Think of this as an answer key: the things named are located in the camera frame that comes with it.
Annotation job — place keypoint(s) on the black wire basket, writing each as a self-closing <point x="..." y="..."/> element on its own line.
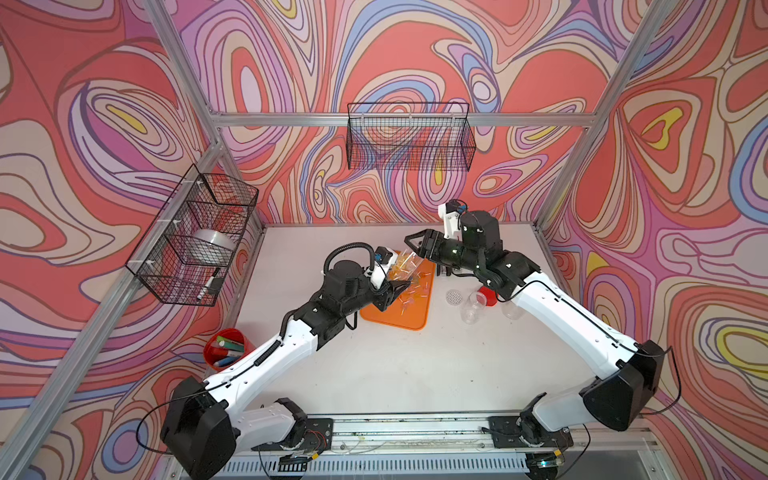
<point x="186" y="255"/>
<point x="409" y="136"/>

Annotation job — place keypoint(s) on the red jar lid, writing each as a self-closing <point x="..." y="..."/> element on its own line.
<point x="489" y="296"/>

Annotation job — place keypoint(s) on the orange tray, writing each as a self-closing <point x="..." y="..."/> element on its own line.
<point x="410" y="310"/>

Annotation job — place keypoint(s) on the red lid candy jar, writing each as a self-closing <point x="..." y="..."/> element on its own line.
<point x="512" y="310"/>

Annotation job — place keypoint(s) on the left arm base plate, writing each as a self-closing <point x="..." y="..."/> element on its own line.
<point x="312" y="435"/>

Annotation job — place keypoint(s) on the black marker in basket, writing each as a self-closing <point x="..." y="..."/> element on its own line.
<point x="207" y="285"/>

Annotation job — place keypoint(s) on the aluminium frame corner post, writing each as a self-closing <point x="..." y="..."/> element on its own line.
<point x="594" y="122"/>

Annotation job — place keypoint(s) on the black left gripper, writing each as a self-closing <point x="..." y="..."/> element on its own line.
<point x="384" y="297"/>

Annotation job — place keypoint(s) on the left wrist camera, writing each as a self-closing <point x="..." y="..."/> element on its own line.
<point x="385" y="259"/>

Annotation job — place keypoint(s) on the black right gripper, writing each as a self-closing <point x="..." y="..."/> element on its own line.
<point x="429" y="237"/>

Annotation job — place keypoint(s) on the black stapler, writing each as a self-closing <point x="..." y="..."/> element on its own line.
<point x="442" y="271"/>

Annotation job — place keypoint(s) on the patterned lid candy jar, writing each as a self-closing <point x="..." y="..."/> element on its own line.
<point x="406" y="266"/>

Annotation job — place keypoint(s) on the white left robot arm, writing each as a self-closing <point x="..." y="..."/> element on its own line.
<point x="207" y="422"/>

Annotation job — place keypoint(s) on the white lid candy jar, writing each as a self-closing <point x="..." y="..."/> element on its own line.
<point x="472" y="308"/>

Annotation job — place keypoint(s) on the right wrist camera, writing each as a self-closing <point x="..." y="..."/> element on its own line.
<point x="450" y="213"/>

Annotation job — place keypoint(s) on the red pen cup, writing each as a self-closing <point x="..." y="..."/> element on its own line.
<point x="225" y="348"/>

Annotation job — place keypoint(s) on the lollipop candies on tray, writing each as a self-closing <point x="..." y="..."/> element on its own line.
<point x="416" y="291"/>

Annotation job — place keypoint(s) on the black wire basket back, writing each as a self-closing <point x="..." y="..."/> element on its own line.
<point x="409" y="136"/>

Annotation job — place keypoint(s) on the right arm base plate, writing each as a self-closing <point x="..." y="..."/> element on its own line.
<point x="515" y="432"/>

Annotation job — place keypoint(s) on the black wire basket left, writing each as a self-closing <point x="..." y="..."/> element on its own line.
<point x="186" y="255"/>

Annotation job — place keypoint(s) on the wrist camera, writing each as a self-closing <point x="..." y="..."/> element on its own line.
<point x="450" y="213"/>
<point x="385" y="259"/>

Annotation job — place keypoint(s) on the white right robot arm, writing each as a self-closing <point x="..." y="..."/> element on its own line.
<point x="626" y="372"/>

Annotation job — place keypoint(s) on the white bowl in basket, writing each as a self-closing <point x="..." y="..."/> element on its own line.
<point x="211" y="247"/>

